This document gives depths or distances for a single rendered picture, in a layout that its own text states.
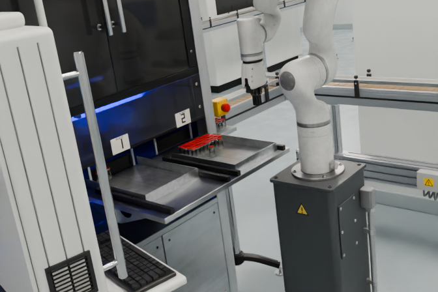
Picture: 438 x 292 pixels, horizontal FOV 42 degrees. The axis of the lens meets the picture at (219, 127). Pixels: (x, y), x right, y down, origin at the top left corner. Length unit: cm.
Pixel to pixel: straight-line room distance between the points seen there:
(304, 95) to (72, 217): 88
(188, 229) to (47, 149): 127
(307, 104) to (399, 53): 158
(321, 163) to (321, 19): 51
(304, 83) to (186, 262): 105
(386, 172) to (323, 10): 134
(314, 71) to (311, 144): 26
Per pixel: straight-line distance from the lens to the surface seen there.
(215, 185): 203
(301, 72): 189
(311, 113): 197
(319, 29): 190
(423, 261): 323
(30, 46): 132
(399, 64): 348
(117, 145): 218
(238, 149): 235
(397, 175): 301
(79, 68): 137
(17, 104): 132
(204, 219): 260
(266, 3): 202
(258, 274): 316
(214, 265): 272
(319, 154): 202
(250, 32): 210
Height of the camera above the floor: 165
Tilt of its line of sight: 17 degrees down
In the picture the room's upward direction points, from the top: 8 degrees counter-clockwise
